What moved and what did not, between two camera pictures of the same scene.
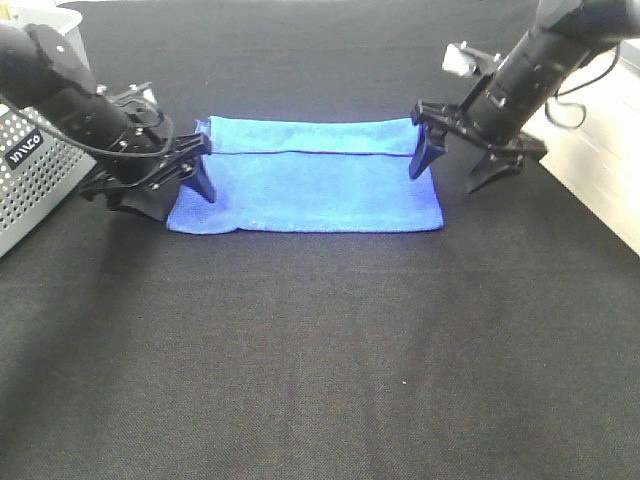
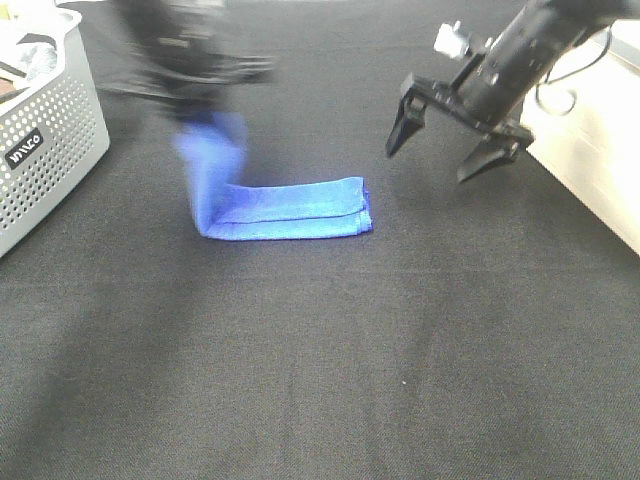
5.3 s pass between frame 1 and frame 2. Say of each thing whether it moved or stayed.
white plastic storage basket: stayed
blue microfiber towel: moved
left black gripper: moved
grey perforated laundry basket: stayed
